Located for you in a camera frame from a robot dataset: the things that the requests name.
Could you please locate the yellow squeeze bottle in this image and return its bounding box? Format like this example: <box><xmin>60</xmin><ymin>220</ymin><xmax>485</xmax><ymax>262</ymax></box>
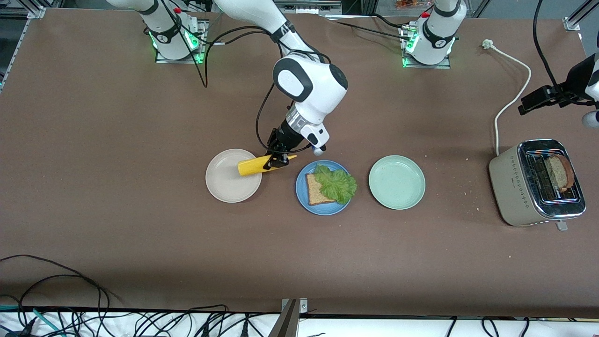
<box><xmin>237</xmin><ymin>154</ymin><xmax>298</xmax><ymax>177</ymax></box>

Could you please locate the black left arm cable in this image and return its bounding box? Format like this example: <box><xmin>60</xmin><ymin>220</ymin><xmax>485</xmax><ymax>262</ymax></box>
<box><xmin>533</xmin><ymin>0</ymin><xmax>560</xmax><ymax>87</ymax></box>

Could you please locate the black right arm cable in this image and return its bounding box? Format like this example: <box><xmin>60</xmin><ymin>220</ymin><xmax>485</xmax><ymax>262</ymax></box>
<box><xmin>190</xmin><ymin>26</ymin><xmax>284</xmax><ymax>151</ymax></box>

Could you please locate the blue plate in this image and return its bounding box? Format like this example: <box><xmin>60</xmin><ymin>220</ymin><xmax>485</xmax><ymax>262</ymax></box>
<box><xmin>295</xmin><ymin>160</ymin><xmax>354</xmax><ymax>216</ymax></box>

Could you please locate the beige chrome toaster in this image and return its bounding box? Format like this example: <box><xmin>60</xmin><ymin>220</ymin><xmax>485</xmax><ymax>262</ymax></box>
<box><xmin>489</xmin><ymin>139</ymin><xmax>587</xmax><ymax>232</ymax></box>

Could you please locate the teal cable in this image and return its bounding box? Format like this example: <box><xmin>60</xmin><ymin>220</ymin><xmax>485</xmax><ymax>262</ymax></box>
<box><xmin>0</xmin><ymin>304</ymin><xmax>64</xmax><ymax>337</ymax></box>

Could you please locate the green lettuce leaf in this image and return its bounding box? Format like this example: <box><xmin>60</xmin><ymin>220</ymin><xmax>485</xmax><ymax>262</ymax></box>
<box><xmin>313</xmin><ymin>164</ymin><xmax>358</xmax><ymax>205</ymax></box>

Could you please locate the black looped cable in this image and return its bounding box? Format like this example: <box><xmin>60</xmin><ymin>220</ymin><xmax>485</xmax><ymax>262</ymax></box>
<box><xmin>0</xmin><ymin>254</ymin><xmax>111</xmax><ymax>337</ymax></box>

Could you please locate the green plate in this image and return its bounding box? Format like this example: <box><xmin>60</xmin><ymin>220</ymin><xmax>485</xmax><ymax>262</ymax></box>
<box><xmin>368</xmin><ymin>155</ymin><xmax>426</xmax><ymax>210</ymax></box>

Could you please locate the black base cable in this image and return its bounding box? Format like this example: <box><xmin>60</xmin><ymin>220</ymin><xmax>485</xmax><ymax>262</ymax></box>
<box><xmin>326</xmin><ymin>13</ymin><xmax>415</xmax><ymax>42</ymax></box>

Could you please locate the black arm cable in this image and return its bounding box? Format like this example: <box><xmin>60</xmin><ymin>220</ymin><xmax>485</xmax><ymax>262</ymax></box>
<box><xmin>190</xmin><ymin>26</ymin><xmax>284</xmax><ymax>151</ymax></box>
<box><xmin>533</xmin><ymin>0</ymin><xmax>560</xmax><ymax>87</ymax></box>

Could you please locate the metal table bracket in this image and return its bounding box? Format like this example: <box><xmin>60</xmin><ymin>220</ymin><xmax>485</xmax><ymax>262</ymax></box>
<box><xmin>269</xmin><ymin>298</ymin><xmax>308</xmax><ymax>337</ymax></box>

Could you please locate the white toaster power cable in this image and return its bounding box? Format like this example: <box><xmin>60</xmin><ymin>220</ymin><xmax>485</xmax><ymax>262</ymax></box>
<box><xmin>482</xmin><ymin>39</ymin><xmax>533</xmax><ymax>156</ymax></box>

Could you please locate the beige plate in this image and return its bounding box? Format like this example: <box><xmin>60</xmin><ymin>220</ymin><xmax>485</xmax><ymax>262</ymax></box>
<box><xmin>205</xmin><ymin>149</ymin><xmax>263</xmax><ymax>204</ymax></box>

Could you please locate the grey power strip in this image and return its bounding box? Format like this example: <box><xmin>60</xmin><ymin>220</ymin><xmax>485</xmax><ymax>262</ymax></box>
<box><xmin>273</xmin><ymin>0</ymin><xmax>343</xmax><ymax>15</ymax></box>

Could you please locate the brown bread slice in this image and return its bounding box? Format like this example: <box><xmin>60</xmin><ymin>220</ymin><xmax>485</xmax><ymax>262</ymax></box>
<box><xmin>306</xmin><ymin>173</ymin><xmax>337</xmax><ymax>206</ymax></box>
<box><xmin>544</xmin><ymin>155</ymin><xmax>575</xmax><ymax>192</ymax></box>

